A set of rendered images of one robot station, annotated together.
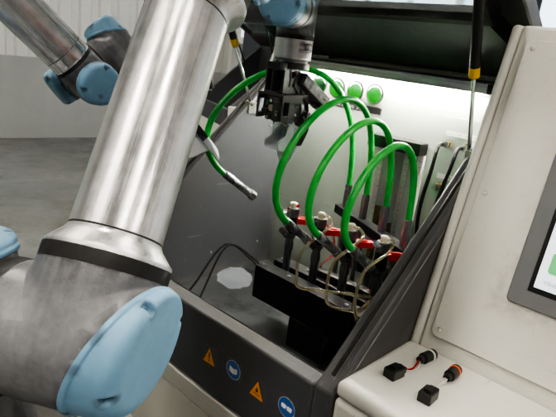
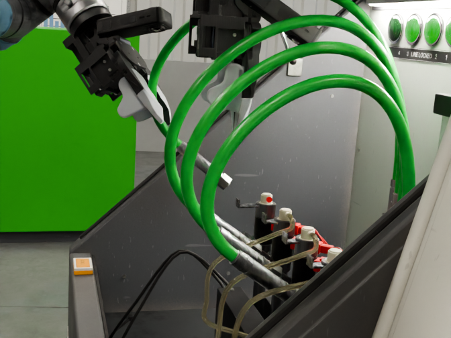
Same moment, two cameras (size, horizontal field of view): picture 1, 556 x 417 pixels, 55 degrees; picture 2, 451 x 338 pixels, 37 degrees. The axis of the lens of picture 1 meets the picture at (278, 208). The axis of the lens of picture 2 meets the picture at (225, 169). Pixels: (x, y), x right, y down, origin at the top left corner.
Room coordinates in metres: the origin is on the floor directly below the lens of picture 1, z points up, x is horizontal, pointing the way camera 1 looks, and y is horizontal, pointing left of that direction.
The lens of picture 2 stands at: (0.37, -0.48, 1.36)
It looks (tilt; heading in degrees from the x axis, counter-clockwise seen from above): 12 degrees down; 33
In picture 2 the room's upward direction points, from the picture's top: 4 degrees clockwise
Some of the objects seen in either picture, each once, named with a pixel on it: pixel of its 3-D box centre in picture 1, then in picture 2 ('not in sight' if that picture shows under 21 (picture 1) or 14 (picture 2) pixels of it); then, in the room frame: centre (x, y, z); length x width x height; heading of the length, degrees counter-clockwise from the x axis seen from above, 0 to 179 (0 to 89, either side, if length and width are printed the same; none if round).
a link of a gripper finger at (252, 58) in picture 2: (297, 124); (247, 64); (1.11, -0.02, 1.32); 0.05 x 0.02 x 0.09; 48
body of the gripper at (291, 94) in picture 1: (285, 92); (227, 15); (1.10, 0.01, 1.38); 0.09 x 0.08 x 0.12; 138
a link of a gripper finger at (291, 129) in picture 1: (285, 146); (228, 98); (1.10, 0.00, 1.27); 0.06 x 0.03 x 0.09; 138
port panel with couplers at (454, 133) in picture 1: (453, 189); not in sight; (1.19, -0.39, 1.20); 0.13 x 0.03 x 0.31; 48
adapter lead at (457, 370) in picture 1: (441, 382); not in sight; (0.75, -0.29, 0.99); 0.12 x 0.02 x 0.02; 141
